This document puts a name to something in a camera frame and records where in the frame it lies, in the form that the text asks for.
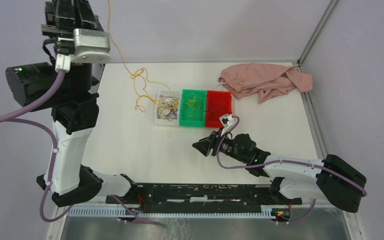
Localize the green plastic bin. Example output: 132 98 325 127
179 89 207 128

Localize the red plastic bin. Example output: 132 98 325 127
204 90 232 129

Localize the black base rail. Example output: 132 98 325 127
105 183 303 214

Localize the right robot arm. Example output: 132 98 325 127
192 131 367 213

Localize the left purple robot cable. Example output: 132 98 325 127
0 69 163 228

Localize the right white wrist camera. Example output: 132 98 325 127
219 114 240 136

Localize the dark purple wire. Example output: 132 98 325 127
156 95 180 122

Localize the right controller board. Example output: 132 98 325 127
270 208 292 222

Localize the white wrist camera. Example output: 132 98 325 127
54 28 112 73
219 114 240 136

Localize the clear plastic bin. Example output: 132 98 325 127
153 89 182 127

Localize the pink cloth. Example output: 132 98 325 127
218 62 313 104

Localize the white slotted cable duct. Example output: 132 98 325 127
67 206 275 220

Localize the aluminium frame rail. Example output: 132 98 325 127
55 184 357 208

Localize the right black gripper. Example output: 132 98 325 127
192 126 247 164

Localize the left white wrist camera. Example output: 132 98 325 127
54 28 112 73

